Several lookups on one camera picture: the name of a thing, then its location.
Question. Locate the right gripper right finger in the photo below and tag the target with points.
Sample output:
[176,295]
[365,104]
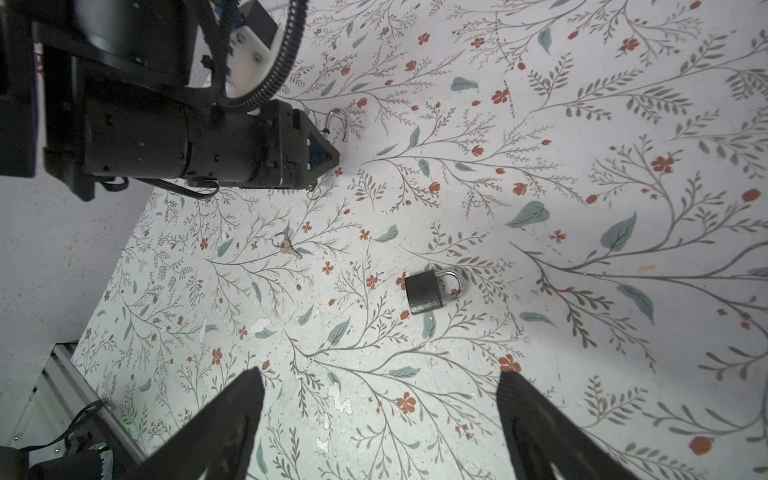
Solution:
[542,442]

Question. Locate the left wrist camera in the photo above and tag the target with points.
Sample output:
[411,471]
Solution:
[254,47]

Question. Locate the silver key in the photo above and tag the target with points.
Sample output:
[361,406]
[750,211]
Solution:
[282,243]

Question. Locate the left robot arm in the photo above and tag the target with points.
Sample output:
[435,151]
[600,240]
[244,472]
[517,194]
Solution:
[179,95]

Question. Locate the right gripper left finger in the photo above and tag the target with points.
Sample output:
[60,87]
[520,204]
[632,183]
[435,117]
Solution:
[218,442]

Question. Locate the black padlock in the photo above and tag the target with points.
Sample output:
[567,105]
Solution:
[424,291]

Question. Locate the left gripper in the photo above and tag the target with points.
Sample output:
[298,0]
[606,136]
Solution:
[277,148]

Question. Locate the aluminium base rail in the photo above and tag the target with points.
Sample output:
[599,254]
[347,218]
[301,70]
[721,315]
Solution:
[59,394]

